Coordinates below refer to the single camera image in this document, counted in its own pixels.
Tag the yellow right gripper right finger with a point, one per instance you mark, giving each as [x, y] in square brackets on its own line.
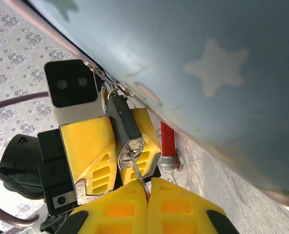
[183, 214]

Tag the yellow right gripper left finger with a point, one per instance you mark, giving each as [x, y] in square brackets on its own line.
[110, 214]

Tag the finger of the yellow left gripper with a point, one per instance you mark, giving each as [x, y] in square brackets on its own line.
[150, 136]
[90, 146]

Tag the small black padlock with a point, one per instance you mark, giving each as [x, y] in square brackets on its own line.
[124, 124]

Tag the blue cartoon tin box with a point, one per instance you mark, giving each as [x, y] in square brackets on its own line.
[183, 73]

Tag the red glitter tube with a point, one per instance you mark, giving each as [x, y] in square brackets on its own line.
[167, 139]

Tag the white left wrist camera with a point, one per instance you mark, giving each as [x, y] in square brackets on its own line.
[71, 85]

